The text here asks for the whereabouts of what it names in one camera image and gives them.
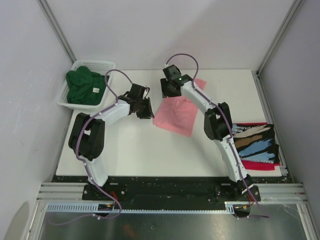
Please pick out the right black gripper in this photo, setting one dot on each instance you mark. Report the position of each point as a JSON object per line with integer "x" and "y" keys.
{"x": 166, "y": 92}

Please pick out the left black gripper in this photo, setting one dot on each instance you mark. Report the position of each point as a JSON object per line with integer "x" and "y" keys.
{"x": 148, "y": 113}

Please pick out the pink t-shirt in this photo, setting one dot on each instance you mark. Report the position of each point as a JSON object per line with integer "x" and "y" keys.
{"x": 177, "y": 114}

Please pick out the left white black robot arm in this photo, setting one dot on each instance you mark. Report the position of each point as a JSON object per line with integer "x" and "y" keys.
{"x": 87, "y": 138}

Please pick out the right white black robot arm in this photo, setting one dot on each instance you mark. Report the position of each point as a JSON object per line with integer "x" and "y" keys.
{"x": 217, "y": 122}

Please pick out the green t-shirt in basket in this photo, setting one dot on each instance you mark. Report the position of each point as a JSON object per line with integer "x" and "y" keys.
{"x": 85, "y": 87}

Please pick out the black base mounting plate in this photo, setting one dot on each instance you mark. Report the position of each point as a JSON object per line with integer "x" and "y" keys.
{"x": 125, "y": 188}

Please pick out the black printed folded t-shirt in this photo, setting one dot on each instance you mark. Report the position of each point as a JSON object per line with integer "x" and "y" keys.
{"x": 239, "y": 137}

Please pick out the red folded t-shirt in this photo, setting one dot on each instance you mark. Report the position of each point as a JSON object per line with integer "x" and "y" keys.
{"x": 260, "y": 166}

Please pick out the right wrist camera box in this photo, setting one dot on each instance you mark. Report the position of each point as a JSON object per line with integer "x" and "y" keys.
{"x": 171, "y": 72}

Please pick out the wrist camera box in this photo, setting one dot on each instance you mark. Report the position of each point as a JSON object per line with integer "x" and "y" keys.
{"x": 138, "y": 92}
{"x": 171, "y": 72}

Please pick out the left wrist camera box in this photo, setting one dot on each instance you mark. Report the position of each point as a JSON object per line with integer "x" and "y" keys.
{"x": 138, "y": 92}

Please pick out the white slotted cable duct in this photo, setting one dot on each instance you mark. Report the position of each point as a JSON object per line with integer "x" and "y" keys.
{"x": 104, "y": 208}

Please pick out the left aluminium frame post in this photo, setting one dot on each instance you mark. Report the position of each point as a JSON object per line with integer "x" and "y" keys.
{"x": 52, "y": 20}

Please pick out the aluminium frame post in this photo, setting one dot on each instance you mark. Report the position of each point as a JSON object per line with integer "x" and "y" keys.
{"x": 280, "y": 34}
{"x": 52, "y": 20}

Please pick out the right aluminium frame post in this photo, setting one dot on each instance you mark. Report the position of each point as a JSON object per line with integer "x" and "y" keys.
{"x": 280, "y": 34}

